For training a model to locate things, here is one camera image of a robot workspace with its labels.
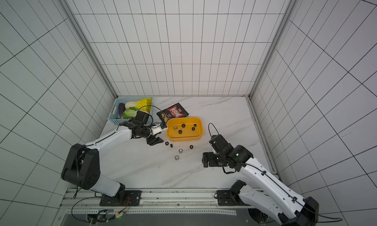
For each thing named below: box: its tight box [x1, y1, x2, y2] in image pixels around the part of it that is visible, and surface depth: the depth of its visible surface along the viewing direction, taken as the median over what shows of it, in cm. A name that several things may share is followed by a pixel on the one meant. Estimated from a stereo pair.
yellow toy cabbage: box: [124, 97, 153, 114], surface depth 106 cm
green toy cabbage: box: [122, 106, 139, 119], surface depth 102 cm
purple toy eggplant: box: [118, 102, 126, 119], surface depth 109 cm
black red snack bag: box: [156, 102, 189, 129], surface depth 109 cm
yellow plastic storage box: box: [166, 116, 204, 142], surface depth 100 cm
